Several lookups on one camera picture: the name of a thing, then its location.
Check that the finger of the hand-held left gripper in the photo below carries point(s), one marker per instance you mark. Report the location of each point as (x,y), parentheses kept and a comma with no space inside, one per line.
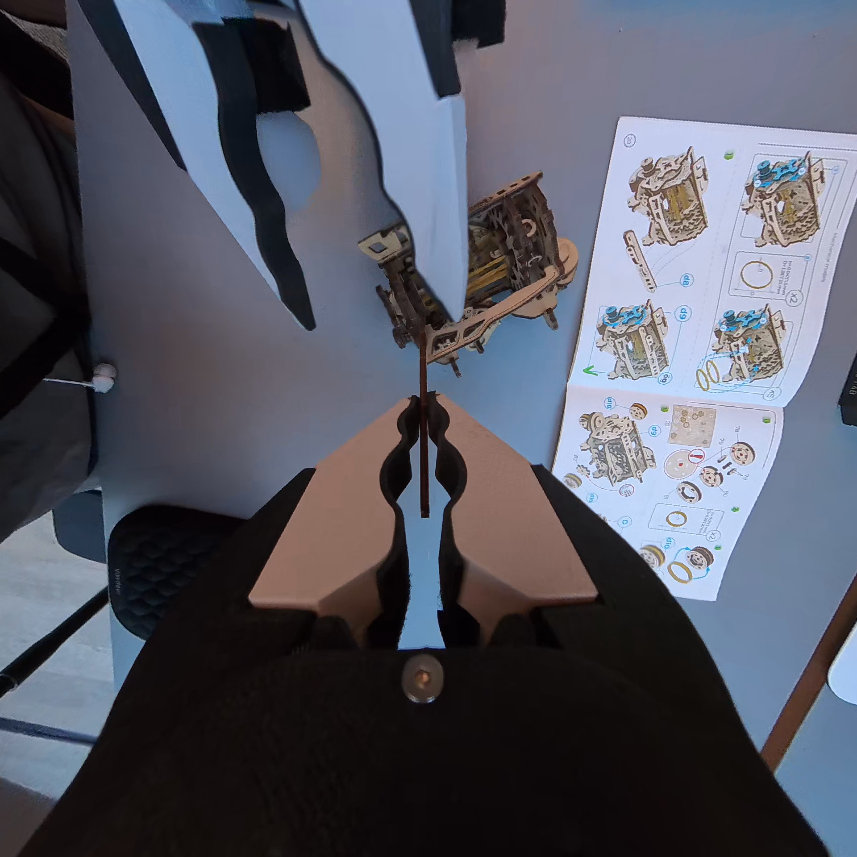
(415,134)
(187,100)

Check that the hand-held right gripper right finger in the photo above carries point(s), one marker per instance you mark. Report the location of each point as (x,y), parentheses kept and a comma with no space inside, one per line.
(522,535)

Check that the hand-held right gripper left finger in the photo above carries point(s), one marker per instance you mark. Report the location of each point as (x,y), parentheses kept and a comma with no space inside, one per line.
(328,535)

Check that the thin wooden model strip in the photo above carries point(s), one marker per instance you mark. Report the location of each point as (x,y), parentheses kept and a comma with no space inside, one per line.
(424,468)

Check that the wooden mechanical model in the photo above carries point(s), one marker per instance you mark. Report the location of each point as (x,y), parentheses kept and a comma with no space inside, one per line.
(515,227)

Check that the black office chair seat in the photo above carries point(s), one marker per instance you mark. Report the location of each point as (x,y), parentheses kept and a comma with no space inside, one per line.
(160,562)

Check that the illustrated instruction booklet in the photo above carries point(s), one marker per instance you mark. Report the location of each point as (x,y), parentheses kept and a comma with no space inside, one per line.
(669,321)

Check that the black chair leg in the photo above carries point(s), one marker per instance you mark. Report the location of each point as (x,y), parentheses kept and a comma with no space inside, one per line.
(53,646)

